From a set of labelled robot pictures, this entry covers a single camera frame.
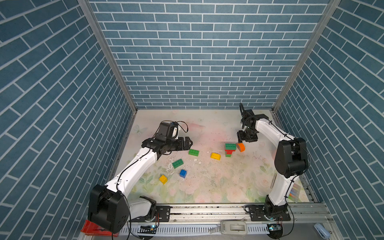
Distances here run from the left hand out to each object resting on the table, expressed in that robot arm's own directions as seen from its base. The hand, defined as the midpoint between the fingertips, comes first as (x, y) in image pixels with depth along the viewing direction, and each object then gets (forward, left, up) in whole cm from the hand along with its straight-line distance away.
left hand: (189, 143), depth 80 cm
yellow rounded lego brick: (+1, -16, -16) cm, 23 cm away
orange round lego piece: (+7, -33, -14) cm, 36 cm away
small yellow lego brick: (-14, +14, -15) cm, 25 cm away
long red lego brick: (+3, -25, -13) cm, 28 cm away
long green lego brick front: (+10, -27, -19) cm, 34 cm away
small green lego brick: (+2, -25, -18) cm, 30 cm away
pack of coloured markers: (-21, -58, -16) cm, 64 cm away
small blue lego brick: (-11, +4, -14) cm, 18 cm away
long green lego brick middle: (-4, +8, -17) cm, 19 cm away
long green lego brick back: (+4, -2, -17) cm, 18 cm away
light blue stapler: (-38, -63, -14) cm, 74 cm away
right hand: (+9, -35, -10) cm, 37 cm away
